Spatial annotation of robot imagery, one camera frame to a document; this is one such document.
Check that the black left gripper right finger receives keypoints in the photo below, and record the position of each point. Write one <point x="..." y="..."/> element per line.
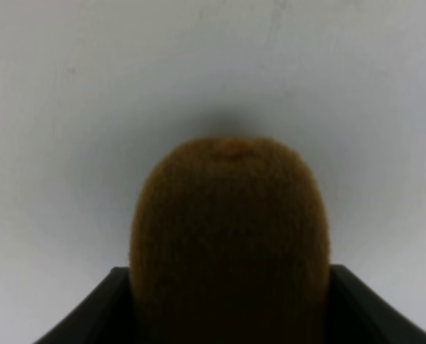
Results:
<point x="356" y="314"/>

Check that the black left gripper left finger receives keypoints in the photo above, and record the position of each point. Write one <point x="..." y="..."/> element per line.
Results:
<point x="106" y="315"/>

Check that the brown kiwi fruit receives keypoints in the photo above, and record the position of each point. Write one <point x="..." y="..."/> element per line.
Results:
<point x="230" y="244"/>

